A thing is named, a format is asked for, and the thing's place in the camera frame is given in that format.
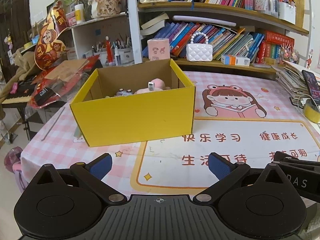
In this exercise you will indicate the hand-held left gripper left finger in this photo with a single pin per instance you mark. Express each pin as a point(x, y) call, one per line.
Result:
point(101, 167)

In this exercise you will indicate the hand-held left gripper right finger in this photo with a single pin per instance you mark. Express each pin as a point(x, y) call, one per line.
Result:
point(218, 166)

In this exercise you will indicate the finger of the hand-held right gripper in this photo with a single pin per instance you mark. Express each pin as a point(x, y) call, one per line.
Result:
point(300, 162)

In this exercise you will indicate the yellow cardboard box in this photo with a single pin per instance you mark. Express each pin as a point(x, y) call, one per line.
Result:
point(135, 120)

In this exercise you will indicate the large pink plush pig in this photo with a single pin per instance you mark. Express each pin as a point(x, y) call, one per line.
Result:
point(160, 82)

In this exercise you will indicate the pink printed tablecloth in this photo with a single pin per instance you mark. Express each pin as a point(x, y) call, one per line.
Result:
point(62, 142)

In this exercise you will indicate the black smartphone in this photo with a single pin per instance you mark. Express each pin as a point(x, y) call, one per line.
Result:
point(312, 83)

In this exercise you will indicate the pile of worn booklets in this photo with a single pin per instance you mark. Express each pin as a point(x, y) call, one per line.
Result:
point(290, 80)

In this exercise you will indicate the bag of red packets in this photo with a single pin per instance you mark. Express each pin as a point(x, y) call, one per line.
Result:
point(65, 90)

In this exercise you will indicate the pink backpack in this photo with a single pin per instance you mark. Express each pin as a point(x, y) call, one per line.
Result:
point(15, 165)

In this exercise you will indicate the small black box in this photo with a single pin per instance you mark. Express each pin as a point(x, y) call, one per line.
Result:
point(43, 94)

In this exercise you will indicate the flat silver case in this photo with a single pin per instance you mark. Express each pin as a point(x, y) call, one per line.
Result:
point(261, 65)

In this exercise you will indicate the brown cardboard sheet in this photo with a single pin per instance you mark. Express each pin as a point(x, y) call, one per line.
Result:
point(65, 70)

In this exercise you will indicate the orange and white carton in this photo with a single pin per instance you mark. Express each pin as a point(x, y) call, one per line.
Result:
point(237, 60)

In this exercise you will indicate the group of acrylic figurines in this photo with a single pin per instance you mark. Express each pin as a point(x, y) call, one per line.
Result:
point(288, 53)

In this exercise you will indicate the piano keyboard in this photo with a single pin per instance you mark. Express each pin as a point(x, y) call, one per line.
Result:
point(17, 96)

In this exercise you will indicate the pen holder with brushes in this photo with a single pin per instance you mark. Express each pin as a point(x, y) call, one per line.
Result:
point(125, 55)

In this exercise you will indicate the white quilted handbag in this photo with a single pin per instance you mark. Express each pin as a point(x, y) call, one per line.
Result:
point(199, 52)

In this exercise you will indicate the red slim figurine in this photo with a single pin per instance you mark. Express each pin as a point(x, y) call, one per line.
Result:
point(109, 51)

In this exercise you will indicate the small pink toy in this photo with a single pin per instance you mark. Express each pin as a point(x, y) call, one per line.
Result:
point(14, 88)

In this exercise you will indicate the row of leaning blue books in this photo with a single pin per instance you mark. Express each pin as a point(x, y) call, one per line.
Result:
point(220, 41)

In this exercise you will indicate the stack of red dictionaries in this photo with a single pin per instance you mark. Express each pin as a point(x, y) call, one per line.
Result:
point(277, 38)

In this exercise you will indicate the white shelf unit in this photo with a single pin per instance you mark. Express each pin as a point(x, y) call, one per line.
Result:
point(90, 37)

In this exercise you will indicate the brown plush toy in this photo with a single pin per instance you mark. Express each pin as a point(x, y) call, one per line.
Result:
point(23, 62)

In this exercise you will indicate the pink cartoon holder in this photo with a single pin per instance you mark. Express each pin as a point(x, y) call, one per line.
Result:
point(157, 48)

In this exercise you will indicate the red fortune figure decoration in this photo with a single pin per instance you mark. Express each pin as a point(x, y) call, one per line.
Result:
point(48, 42)

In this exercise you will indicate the rolled white paper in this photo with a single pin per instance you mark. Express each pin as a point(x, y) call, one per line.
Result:
point(205, 20)

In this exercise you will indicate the white marker organizer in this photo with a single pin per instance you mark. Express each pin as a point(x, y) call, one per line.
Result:
point(287, 13)

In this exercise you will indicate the small pink box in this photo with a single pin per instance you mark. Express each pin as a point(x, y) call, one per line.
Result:
point(70, 18)

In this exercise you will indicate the white jar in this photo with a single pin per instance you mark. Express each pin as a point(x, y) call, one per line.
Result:
point(79, 15)

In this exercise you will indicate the thick old paperback book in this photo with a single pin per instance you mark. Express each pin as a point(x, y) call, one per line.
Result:
point(153, 22)

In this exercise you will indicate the row of yellow books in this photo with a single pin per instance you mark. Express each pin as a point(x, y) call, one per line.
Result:
point(297, 7)

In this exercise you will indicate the hanging door charm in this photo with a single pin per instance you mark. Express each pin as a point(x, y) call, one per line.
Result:
point(8, 41)

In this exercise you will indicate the wooden bookshelf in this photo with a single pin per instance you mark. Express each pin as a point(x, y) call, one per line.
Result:
point(212, 8)

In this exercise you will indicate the pink cup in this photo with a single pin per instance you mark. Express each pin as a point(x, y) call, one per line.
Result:
point(260, 4)

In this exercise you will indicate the cream rabbit doll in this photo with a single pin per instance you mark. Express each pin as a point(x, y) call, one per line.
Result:
point(105, 3)

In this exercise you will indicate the dark wooden door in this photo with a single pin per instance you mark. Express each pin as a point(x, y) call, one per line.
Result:
point(13, 10)

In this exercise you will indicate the cartoon wall sticker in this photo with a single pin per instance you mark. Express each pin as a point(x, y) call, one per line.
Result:
point(310, 60)

